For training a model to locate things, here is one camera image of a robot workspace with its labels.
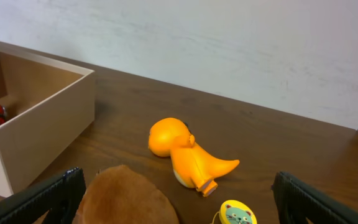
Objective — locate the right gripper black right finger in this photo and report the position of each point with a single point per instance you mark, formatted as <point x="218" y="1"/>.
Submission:
<point x="297" y="202"/>

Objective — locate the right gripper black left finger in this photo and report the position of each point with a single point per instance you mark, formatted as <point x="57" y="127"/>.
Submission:
<point x="57" y="199"/>

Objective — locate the brown plush toy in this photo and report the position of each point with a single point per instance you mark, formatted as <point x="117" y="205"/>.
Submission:
<point x="120" y="195"/>

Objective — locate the yellow wooden rattle drum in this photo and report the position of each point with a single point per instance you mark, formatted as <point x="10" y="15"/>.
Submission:
<point x="234" y="212"/>

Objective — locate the white cardboard box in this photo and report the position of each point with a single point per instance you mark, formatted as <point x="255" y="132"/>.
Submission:
<point x="49" y="104"/>

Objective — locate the orange toy dinosaur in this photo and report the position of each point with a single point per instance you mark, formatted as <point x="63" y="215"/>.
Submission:
<point x="193" y="167"/>

